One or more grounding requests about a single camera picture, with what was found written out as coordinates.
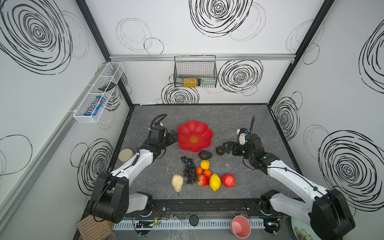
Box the cream starfruit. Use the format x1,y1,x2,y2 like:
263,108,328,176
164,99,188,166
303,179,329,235
171,174,184,193

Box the red apple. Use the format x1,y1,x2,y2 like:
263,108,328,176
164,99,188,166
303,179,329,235
221,174,236,188

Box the black round knob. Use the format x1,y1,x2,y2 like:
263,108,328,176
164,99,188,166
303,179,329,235
189,214,199,227

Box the small orange tangerine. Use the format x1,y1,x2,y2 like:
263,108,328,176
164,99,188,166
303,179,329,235
196,167,204,176
204,170,212,178

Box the white wire shelf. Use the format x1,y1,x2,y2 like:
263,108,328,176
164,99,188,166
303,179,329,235
73,62,124,124

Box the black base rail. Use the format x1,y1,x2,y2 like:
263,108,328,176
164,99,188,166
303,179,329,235
125,199,286,219

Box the dark grape bunch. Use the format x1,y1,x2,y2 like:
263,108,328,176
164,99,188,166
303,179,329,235
180,156,198,184

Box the yellow box in basket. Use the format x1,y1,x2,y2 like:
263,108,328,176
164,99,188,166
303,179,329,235
183,78,200,88

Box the dark avocado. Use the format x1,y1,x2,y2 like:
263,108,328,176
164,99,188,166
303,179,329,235
199,150,213,160

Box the black remote control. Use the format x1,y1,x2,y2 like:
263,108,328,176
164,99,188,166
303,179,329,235
98,82,117,92

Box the dark mangosteen with green leaves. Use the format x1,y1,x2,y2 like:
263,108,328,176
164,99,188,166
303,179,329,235
215,146,226,156

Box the beige round container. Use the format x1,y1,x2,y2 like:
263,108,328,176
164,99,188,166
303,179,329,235
118,149,135,164

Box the green bottle in basket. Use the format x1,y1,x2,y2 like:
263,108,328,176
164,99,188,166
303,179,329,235
200,77,217,88

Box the pink cup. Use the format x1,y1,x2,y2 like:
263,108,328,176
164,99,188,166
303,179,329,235
231,216,251,239

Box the yellow lemon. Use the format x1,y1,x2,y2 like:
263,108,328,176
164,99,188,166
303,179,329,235
210,174,221,192

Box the blue candy packet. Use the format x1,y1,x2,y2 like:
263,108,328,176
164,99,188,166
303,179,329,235
84,96,106,116

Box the brown woven mat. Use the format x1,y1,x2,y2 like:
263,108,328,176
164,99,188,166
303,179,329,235
77,216,118,240

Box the red flower fruit bowl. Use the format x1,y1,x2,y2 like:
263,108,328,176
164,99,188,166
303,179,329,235
178,121,214,153

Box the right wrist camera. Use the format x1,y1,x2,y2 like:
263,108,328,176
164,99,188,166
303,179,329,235
237,128,250,146

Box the green floral plate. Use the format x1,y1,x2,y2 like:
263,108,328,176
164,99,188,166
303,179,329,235
291,218,317,240

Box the white slotted cable duct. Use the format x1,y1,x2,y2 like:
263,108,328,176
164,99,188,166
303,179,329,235
111,218,266,231

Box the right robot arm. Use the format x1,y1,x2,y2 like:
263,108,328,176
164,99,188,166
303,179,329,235
223,129,356,240

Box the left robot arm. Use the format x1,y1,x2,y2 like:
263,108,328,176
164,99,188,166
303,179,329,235
86,124,179,223

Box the black wire basket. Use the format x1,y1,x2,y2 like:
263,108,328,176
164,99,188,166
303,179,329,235
173,55,218,88

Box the small yellow fruit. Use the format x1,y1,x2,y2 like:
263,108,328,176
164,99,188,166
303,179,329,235
200,160,210,170

